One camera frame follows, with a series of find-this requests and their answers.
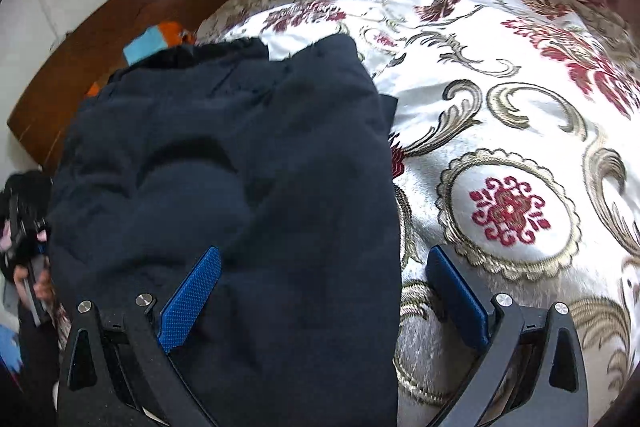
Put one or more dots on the orange and light blue cloth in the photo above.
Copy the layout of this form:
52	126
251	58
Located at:
150	44

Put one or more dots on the floral bedspread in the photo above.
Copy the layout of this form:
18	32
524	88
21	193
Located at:
510	117

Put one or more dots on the dark navy coat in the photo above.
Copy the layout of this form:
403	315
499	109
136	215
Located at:
225	147

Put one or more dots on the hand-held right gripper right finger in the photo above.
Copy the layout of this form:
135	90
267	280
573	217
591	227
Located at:
457	302

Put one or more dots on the person's left hand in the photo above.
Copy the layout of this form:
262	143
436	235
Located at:
44	287

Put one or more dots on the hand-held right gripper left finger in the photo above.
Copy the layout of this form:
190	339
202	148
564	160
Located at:
192	297

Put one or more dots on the brown wooden headboard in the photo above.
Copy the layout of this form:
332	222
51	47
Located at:
100	37

